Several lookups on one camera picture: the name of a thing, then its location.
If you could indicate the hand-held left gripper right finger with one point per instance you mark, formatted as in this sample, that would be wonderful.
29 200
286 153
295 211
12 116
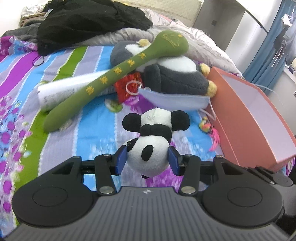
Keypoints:
173 161

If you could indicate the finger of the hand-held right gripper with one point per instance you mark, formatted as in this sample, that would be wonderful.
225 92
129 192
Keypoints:
266 176

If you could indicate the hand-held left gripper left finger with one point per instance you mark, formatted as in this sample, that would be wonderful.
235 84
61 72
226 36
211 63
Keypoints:
121 161

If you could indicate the small panda plush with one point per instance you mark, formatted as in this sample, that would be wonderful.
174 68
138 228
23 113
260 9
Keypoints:
138 160

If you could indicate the colourful feather toy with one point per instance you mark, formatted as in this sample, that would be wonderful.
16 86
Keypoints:
204 125

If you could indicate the pink cardboard box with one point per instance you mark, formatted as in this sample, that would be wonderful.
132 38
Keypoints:
242 129

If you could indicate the light blue face mask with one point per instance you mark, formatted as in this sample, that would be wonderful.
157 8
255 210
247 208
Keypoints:
175 100

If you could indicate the floral striped bed sheet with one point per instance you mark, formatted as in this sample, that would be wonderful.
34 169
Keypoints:
92 129

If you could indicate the red pouch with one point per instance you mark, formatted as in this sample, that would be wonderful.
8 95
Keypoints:
123 89

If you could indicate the grey penguin plush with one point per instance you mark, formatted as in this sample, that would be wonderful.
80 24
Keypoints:
175 78

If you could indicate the green plush spoon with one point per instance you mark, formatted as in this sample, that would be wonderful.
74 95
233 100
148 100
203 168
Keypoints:
111 74

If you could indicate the white tube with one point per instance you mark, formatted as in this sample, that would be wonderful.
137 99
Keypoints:
60 92

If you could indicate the blue curtain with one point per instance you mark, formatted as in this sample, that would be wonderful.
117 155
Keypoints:
263 58

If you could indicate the pale grey duvet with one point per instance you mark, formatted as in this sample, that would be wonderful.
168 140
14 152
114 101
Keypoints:
201 41

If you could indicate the hanging denim garment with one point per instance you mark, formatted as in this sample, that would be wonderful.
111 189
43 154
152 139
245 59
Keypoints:
281 39

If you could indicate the black clothing pile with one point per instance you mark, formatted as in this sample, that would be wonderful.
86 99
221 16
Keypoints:
87 20

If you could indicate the grey wardrobe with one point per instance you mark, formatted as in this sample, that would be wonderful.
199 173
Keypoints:
231 23

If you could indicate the beige quilted headboard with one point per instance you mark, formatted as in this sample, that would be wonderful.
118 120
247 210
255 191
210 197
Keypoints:
185 11

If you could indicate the grey blanket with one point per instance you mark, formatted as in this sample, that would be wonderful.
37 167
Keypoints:
25 31

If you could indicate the white crumpled clothes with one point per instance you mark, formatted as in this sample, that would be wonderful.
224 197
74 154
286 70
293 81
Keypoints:
30 10

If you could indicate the grey wall switch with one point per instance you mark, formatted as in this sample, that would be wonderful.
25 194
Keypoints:
214 22

